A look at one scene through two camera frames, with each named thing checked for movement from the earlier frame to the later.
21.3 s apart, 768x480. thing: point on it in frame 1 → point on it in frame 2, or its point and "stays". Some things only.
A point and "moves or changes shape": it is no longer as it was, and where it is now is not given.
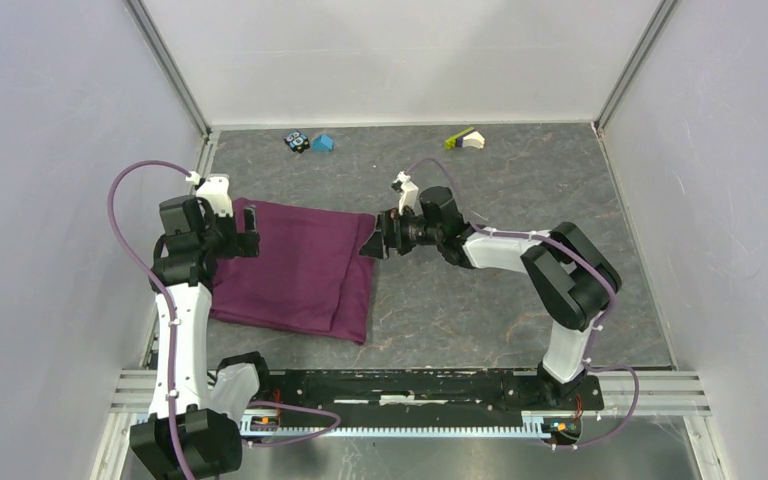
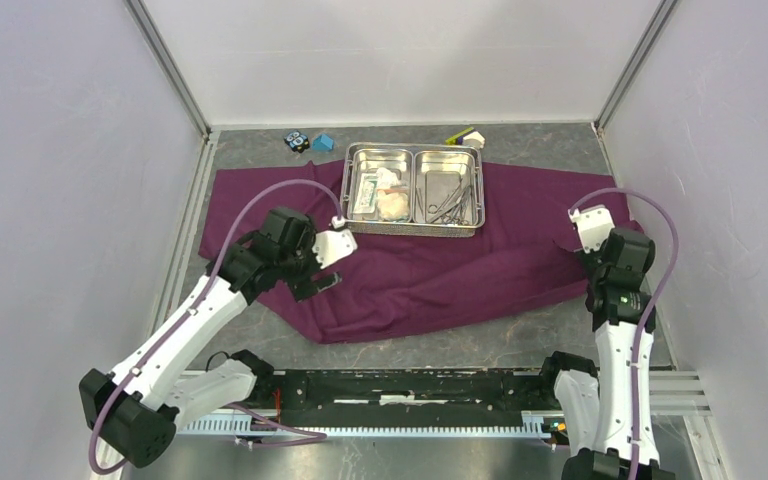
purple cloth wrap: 311,273 moves or changes shape
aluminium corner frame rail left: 171,65 stays
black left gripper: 241,244 → 303,285
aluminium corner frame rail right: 634,63 stays
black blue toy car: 297,142 stays
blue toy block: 322,143 stays
